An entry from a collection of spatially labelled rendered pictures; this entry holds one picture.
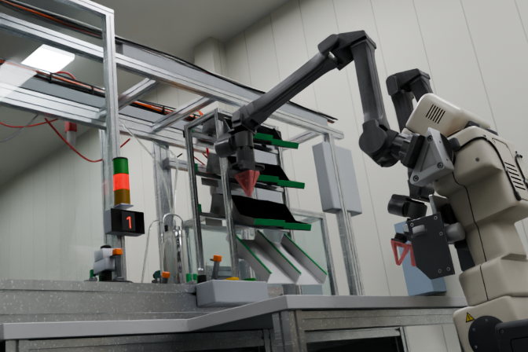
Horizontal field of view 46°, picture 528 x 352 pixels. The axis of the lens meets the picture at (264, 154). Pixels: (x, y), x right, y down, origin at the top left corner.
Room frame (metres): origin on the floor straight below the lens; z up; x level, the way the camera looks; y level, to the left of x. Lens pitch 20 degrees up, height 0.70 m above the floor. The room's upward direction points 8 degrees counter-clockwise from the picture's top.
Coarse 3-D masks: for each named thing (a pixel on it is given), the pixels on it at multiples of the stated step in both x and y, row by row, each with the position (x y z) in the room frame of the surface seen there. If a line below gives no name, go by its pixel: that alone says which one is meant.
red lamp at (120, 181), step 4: (116, 176) 1.82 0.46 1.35; (120, 176) 1.82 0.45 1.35; (124, 176) 1.83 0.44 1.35; (128, 176) 1.84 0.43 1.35; (116, 180) 1.82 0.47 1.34; (120, 180) 1.82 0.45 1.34; (124, 180) 1.83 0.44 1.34; (128, 180) 1.84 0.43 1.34; (116, 184) 1.82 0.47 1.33; (120, 184) 1.82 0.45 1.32; (124, 184) 1.83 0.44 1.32; (128, 184) 1.84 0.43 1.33; (116, 188) 1.82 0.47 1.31; (120, 188) 1.82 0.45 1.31; (124, 188) 1.83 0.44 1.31; (128, 188) 1.84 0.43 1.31
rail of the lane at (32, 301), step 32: (0, 288) 1.25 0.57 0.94; (32, 288) 1.30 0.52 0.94; (64, 288) 1.36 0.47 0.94; (96, 288) 1.42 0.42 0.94; (128, 288) 1.49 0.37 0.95; (160, 288) 1.57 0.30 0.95; (192, 288) 1.65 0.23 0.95; (0, 320) 1.25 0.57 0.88; (32, 320) 1.30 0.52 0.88; (64, 320) 1.36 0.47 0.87; (96, 320) 1.42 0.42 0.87; (128, 320) 1.49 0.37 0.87
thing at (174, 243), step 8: (168, 232) 2.83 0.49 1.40; (176, 232) 2.83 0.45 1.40; (184, 232) 2.85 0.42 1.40; (160, 240) 2.86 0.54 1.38; (168, 240) 2.82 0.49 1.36; (176, 240) 2.82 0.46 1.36; (184, 240) 2.85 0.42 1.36; (168, 248) 2.82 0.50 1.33; (176, 248) 2.82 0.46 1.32; (184, 248) 2.84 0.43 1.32; (168, 256) 2.83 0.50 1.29; (176, 256) 2.82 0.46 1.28; (184, 256) 2.84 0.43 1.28; (168, 264) 2.83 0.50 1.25; (176, 264) 2.82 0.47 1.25; (184, 264) 2.84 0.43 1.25; (168, 272) 2.83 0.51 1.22; (176, 272) 2.82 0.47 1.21; (184, 272) 2.84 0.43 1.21; (168, 280) 2.83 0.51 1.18; (176, 280) 2.82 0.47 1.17; (184, 280) 2.83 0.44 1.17
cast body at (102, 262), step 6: (102, 246) 1.64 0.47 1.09; (108, 246) 1.65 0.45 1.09; (96, 252) 1.65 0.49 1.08; (102, 252) 1.63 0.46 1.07; (108, 252) 1.64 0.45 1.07; (96, 258) 1.65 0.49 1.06; (102, 258) 1.63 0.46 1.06; (108, 258) 1.62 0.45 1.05; (96, 264) 1.65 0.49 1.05; (102, 264) 1.63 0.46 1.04; (108, 264) 1.62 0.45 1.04; (114, 264) 1.64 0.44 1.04; (96, 270) 1.65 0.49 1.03; (102, 270) 1.63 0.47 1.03; (108, 270) 1.64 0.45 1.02; (114, 270) 1.65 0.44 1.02
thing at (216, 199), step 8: (216, 200) 2.18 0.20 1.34; (232, 200) 2.11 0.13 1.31; (240, 200) 2.28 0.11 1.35; (248, 200) 2.24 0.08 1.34; (256, 200) 2.21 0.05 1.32; (216, 208) 2.19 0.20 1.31; (224, 208) 2.15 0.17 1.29; (240, 208) 2.28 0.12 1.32; (248, 208) 2.25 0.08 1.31; (256, 208) 2.21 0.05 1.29; (264, 208) 2.18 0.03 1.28; (224, 216) 2.15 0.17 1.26; (240, 216) 2.08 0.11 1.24; (248, 216) 2.25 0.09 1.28; (256, 216) 2.22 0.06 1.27; (264, 216) 2.18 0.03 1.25; (256, 224) 2.03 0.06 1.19; (264, 224) 2.05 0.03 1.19; (272, 224) 2.07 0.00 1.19; (280, 224) 2.10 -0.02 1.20
